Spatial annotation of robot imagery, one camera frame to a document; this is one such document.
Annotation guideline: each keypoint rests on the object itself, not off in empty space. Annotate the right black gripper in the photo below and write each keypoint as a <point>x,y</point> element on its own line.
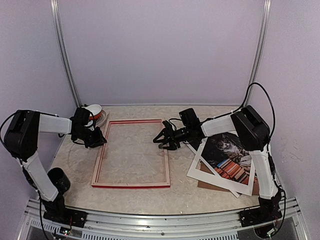
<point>173,145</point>

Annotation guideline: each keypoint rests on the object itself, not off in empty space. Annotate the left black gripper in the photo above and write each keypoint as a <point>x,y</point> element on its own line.
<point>98,140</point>

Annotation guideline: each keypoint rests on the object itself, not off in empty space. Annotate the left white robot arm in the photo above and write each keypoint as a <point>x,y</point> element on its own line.
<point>21,141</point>

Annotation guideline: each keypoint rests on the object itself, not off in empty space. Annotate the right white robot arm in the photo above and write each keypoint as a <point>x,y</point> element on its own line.
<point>251,129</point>

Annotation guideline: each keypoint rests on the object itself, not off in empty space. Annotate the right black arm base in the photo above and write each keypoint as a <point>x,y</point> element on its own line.
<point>268,210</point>

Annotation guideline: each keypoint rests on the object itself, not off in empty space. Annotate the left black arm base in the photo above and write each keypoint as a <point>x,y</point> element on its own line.
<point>56,211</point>

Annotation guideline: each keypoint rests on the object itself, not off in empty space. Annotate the cat and books photo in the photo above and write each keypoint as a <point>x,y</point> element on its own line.
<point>225,154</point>

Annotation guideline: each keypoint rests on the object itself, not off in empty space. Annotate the grey round plate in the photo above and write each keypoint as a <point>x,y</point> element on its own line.
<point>102,119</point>

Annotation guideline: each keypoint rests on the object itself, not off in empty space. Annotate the orange white bowl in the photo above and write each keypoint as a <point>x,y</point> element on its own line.
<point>96,111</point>

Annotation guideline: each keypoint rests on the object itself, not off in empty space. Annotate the brown cardboard backing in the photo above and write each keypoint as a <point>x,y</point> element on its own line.
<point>204,185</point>

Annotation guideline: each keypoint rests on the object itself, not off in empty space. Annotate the black cylindrical cup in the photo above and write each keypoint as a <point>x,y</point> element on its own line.
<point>59,179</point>

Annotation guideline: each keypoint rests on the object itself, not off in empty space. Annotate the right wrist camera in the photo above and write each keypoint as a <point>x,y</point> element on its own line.
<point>188,118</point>

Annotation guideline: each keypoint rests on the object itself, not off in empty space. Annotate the aluminium front rail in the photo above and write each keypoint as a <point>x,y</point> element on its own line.
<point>103,225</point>

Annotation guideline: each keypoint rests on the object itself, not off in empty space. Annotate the left aluminium post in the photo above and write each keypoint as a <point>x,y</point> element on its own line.
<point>57,23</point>

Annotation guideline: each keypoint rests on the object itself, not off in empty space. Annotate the aluminium post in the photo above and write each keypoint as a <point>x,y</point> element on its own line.
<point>259,48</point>
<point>57,23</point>

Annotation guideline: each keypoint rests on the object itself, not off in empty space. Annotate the right aluminium post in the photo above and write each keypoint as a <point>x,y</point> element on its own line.
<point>259,48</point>

